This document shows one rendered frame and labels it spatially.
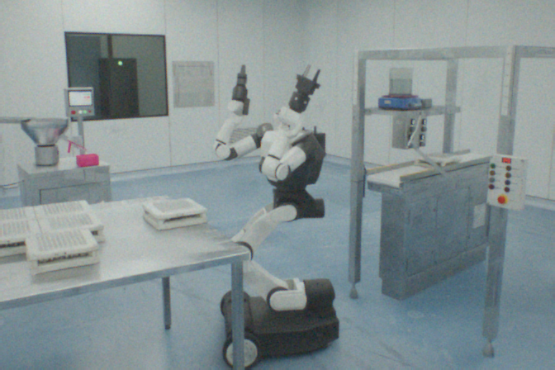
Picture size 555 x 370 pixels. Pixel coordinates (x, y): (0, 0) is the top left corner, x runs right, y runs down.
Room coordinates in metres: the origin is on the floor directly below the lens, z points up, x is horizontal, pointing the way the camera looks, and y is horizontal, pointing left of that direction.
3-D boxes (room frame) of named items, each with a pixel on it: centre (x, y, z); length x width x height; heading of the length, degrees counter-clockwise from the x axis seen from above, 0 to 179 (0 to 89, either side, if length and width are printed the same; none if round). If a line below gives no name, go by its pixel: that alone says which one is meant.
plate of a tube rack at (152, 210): (2.46, 0.51, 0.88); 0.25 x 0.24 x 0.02; 31
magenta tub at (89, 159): (4.23, 1.57, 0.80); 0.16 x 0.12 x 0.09; 126
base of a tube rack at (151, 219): (2.46, 0.51, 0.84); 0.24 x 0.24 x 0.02; 31
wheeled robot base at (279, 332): (2.78, -0.02, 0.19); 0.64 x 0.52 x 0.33; 98
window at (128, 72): (7.20, 2.15, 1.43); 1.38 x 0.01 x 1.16; 126
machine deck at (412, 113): (3.45, -0.89, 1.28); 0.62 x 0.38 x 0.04; 131
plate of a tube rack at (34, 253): (1.95, 0.85, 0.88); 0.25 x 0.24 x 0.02; 29
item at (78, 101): (4.54, 1.72, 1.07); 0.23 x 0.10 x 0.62; 126
